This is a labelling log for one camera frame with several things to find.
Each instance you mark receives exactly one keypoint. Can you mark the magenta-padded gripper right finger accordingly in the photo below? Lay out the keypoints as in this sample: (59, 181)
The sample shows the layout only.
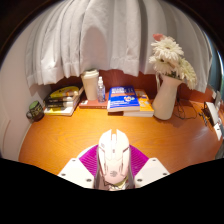
(151, 171)

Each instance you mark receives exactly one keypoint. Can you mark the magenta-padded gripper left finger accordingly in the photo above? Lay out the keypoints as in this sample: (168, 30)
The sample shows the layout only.
(75, 171)

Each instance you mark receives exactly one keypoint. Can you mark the pink computer mouse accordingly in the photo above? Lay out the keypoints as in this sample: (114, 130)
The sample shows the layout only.
(114, 156)

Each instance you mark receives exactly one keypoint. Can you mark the white and yellow book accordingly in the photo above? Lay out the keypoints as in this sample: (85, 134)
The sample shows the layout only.
(60, 111)

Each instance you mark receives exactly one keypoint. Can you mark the orange cover book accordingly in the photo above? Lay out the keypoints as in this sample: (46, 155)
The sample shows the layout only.
(145, 105)

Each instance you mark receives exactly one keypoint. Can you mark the flat red-brown book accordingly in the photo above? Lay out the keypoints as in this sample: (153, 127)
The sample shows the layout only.
(91, 104)

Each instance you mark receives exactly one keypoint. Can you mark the black spine book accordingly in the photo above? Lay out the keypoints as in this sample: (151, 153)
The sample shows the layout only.
(61, 102)

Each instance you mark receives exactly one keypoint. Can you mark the dark green mug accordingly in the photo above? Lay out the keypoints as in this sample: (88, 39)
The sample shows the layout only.
(35, 111)

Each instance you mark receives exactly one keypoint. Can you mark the white ceramic vase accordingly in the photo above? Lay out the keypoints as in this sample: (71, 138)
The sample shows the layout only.
(165, 100)

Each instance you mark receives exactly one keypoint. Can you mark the white paper sheet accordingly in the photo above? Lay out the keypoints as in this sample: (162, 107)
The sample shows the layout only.
(218, 131)

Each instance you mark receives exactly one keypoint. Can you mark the blue cover book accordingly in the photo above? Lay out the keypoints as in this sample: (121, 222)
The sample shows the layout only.
(122, 98)

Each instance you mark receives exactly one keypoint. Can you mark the yellow and black book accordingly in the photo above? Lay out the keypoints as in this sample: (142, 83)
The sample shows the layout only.
(66, 91)

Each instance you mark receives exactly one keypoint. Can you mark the clear spray bottle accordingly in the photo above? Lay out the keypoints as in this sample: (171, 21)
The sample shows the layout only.
(101, 91)

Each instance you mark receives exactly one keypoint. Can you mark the white lidded tumbler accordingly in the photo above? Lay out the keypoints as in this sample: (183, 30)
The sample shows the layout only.
(90, 85)

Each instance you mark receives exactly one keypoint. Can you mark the white flower bouquet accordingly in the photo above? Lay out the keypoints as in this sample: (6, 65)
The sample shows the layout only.
(168, 55)

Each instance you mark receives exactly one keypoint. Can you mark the window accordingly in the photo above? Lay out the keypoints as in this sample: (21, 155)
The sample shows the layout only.
(215, 66)

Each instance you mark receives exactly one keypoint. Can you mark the white curtain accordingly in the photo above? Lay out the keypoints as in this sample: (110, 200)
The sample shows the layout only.
(110, 36)

